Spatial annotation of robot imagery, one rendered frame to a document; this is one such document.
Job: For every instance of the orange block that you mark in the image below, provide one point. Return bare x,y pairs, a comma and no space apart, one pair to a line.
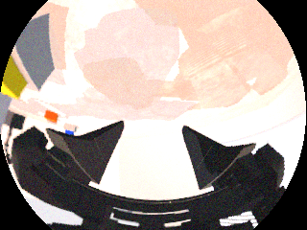
51,116

